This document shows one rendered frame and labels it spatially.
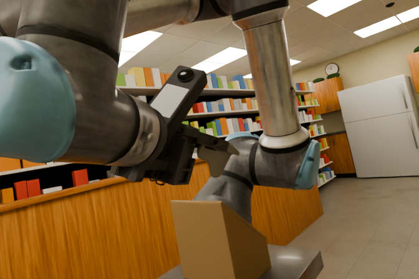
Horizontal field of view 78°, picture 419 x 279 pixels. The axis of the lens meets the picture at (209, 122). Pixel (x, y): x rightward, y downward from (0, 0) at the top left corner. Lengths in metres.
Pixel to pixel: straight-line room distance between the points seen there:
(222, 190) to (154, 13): 0.40
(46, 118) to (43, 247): 1.57
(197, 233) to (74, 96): 0.49
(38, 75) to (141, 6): 0.28
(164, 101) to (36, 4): 0.17
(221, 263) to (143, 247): 1.39
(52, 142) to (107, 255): 1.68
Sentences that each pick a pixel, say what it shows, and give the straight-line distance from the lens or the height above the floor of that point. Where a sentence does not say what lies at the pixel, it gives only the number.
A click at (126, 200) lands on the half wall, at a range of 1.87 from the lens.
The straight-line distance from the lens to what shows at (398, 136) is 5.80.
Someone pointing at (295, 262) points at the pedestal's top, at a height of 0.94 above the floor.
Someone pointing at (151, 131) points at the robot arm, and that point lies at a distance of 0.27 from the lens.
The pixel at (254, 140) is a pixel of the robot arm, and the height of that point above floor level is 1.23.
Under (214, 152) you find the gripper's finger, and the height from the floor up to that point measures 1.23.
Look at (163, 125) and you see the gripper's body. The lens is 0.29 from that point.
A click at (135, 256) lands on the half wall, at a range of 1.95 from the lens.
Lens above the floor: 1.24
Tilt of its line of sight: 5 degrees up
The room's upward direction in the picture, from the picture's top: 11 degrees counter-clockwise
